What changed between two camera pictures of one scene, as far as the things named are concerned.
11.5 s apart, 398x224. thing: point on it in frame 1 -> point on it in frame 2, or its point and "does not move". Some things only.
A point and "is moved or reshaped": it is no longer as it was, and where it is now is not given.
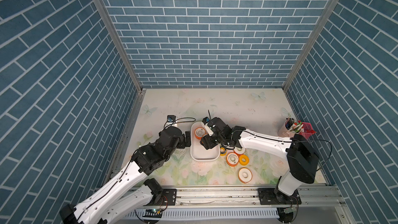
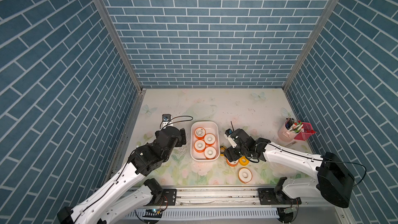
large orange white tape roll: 239,151 is moved or reshaped
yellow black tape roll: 223,151 does not move
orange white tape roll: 232,159 does not move
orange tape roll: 199,132 does not move
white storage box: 198,151 does not move
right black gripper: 207,141 -> 228,152
